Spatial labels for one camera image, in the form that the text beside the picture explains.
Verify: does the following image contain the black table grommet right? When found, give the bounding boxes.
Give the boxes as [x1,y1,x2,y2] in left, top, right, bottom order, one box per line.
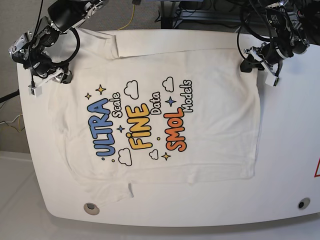
[297,197,311,210]

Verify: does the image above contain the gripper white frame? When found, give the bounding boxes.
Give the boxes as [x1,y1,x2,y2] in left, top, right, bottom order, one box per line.
[30,63,73,87]
[240,44,284,77]

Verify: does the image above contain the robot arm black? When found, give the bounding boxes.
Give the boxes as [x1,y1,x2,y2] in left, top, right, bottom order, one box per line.
[236,0,310,78]
[8,0,108,84]

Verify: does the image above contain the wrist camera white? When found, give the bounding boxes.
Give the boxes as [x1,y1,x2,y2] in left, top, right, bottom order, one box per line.
[28,85,43,98]
[265,74,279,87]

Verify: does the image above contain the yellow cable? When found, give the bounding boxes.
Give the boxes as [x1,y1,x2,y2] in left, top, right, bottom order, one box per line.
[117,3,137,31]

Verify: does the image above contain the white printed T-shirt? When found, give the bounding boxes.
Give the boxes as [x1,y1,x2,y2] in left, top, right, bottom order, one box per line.
[48,30,261,206]

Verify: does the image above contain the black aluminium frame rack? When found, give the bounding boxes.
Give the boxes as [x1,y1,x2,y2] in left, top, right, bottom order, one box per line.
[155,0,244,29]

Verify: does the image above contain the red triangle sticker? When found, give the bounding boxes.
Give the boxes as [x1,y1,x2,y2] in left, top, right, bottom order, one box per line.
[314,159,320,178]

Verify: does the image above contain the grey table grommet left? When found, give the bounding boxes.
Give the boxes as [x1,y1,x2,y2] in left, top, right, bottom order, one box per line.
[83,202,100,216]

